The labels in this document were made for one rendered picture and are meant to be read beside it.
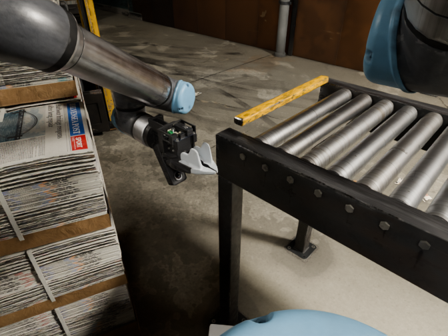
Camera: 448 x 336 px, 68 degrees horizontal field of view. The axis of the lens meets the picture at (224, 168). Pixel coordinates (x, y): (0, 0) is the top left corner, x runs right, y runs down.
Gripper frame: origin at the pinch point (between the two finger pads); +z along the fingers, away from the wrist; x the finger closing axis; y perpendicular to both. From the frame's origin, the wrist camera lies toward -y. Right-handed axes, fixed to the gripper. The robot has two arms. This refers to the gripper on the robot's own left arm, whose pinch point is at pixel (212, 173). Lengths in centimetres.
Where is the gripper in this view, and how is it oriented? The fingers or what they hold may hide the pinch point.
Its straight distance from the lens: 72.5
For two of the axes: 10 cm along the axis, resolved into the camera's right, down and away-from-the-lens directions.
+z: 7.3, 3.9, -5.7
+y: 0.0, -8.3, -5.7
